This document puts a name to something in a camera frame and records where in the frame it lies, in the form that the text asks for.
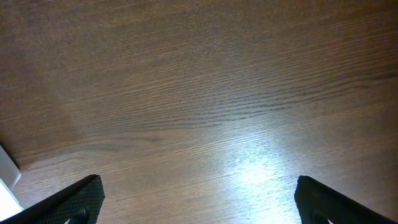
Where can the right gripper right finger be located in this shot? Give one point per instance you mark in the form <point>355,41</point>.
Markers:
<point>318,203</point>

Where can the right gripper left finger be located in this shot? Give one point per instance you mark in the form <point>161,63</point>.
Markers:
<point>80,202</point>

